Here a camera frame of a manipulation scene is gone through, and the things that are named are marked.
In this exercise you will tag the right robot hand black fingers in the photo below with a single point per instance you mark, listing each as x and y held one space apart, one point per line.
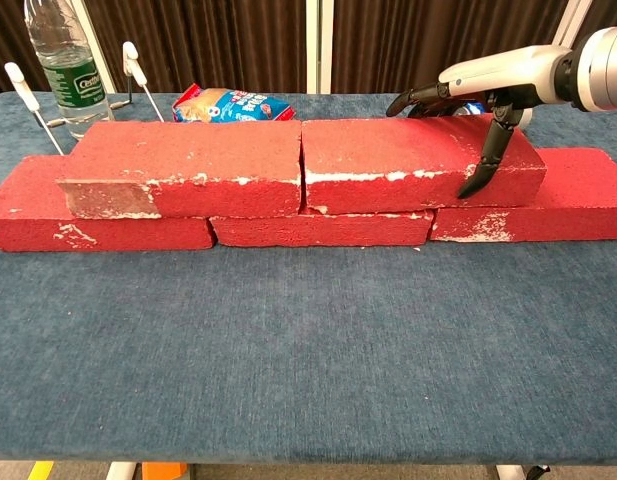
508 67

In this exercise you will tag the red brick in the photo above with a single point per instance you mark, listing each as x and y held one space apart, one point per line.
318 230
138 232
188 150
388 145
578 200

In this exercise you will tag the blue silver soda can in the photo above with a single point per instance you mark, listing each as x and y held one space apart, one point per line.
525 117

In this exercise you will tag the dark brown pleated curtain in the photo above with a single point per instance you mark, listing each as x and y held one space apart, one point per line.
613 10
3 30
388 35
213 40

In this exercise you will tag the blue red snack bag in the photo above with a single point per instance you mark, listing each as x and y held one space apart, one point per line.
228 107

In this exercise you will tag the blue fabric table cover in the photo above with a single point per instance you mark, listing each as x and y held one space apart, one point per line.
288 350

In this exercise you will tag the small black object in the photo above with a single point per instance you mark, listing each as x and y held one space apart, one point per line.
540 471

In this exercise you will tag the clear plastic water bottle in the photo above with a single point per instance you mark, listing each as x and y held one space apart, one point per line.
73 75

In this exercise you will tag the small orange object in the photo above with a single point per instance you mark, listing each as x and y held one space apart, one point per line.
163 471

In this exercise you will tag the white partition frame post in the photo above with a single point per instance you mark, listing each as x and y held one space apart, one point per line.
319 45
575 15
84 20

